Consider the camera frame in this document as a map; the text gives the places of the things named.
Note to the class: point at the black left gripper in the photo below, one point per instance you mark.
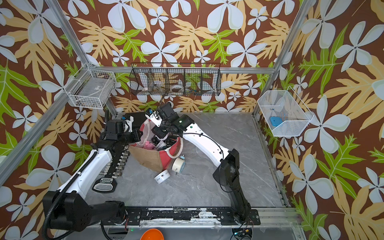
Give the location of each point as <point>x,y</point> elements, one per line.
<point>137,136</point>

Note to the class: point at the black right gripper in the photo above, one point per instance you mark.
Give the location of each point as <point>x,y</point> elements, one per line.
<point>156,131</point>

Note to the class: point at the pink twin bell alarm clock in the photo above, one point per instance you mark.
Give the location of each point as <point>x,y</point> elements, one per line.
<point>148,145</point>

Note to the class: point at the burlap red Christmas canvas bag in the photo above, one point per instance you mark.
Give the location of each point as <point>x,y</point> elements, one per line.
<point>154,160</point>

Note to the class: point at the white round alarm clock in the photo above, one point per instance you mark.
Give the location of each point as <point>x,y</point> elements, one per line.
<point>162,177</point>

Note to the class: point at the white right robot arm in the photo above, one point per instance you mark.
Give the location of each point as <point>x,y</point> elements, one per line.
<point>227,161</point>

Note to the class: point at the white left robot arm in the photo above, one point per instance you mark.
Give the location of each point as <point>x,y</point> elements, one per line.
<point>66,208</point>

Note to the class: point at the cream round alarm clock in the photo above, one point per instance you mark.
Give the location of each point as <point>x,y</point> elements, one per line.
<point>178,164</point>

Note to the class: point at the blue object in basket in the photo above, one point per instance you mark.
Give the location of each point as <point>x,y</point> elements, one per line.
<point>276,121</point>

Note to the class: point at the orange bowl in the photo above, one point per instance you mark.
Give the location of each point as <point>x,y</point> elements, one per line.
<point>152,234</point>

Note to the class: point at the black wire wall basket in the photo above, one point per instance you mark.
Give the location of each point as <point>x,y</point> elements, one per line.
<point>179,79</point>

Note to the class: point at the white wire basket left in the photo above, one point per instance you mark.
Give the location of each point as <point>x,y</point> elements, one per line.
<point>90,87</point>

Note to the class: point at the white wire basket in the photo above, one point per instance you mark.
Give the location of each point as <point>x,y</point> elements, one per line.
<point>290,107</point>
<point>90,87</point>

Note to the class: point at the white wire basket right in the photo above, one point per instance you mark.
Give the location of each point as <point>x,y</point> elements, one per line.
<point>290,107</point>

